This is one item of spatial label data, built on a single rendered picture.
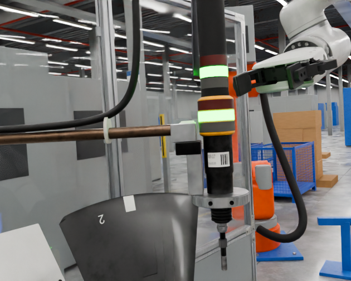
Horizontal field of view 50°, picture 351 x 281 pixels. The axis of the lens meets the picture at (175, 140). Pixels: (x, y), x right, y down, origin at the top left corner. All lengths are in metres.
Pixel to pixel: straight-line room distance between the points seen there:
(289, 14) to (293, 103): 10.34
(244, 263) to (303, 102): 9.26
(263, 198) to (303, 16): 3.69
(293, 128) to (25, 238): 7.98
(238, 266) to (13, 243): 1.34
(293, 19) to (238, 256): 1.37
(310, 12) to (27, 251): 0.68
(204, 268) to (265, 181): 2.69
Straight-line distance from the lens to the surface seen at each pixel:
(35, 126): 0.51
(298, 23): 0.76
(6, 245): 0.77
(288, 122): 8.53
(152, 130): 0.46
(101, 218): 0.62
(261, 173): 4.28
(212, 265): 1.75
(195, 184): 0.45
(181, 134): 0.45
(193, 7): 0.49
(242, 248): 1.94
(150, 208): 0.62
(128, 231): 0.60
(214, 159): 0.44
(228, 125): 0.44
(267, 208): 4.39
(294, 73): 0.55
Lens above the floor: 1.55
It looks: 3 degrees down
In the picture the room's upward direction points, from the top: 3 degrees counter-clockwise
